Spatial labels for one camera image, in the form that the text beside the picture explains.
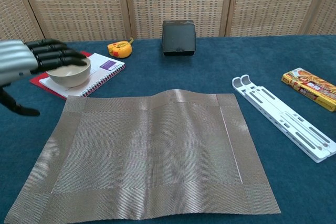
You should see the gray woven placemat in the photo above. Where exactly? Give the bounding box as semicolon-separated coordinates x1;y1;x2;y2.
6;89;281;224

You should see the white folding stand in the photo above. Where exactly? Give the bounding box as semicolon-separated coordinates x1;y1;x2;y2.
232;74;336;164

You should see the red folder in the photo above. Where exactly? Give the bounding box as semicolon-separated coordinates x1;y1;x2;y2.
29;51;93;101

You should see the white spiral notebook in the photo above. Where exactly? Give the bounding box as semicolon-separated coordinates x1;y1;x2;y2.
38;52;126;98

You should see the yellow tape measure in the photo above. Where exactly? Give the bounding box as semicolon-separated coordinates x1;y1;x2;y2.
107;37;134;59

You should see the white bowl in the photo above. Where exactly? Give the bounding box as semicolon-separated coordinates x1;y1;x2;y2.
46;57;92;88

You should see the black box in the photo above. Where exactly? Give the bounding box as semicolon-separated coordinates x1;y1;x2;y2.
161;19;196;57

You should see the yellow food box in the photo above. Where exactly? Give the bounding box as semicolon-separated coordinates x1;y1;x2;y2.
281;67;336;112

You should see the teal tablecloth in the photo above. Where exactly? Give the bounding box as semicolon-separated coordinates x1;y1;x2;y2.
0;34;336;224

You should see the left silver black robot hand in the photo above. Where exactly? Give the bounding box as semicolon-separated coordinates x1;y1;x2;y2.
0;39;88;116

